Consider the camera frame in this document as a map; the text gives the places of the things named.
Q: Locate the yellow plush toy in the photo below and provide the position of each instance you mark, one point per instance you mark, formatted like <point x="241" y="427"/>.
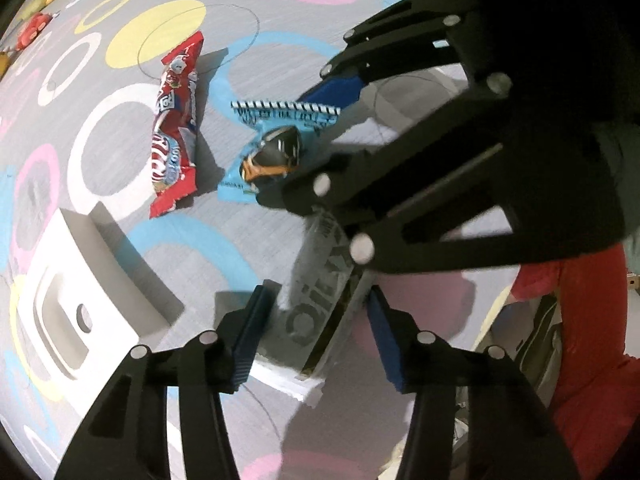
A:
<point x="3" y="64"/>

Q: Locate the blue striped snack packet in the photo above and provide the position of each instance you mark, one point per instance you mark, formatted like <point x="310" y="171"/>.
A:
<point x="270" y="125"/>

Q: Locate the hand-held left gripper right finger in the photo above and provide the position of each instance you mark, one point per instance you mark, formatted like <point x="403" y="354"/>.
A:
<point x="387" y="345"/>

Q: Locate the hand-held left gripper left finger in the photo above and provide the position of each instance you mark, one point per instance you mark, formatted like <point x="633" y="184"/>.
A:
<point x="250" y="340"/>

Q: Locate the red snack wrapper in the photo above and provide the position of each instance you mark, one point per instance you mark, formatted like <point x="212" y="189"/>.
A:
<point x="172" y="160"/>

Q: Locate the white and blue carton box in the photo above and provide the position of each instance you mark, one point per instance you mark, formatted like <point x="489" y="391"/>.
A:
<point x="310" y="320"/>

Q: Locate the white square box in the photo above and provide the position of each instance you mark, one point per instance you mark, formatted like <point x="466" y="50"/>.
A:
<point x="60" y="260"/>

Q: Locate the small red plush toy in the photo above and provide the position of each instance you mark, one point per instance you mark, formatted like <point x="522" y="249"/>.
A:
<point x="32" y="30"/>

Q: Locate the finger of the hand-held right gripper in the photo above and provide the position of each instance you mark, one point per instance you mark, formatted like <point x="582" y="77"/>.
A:
<point x="425" y="195"/>
<point x="335" y="91"/>

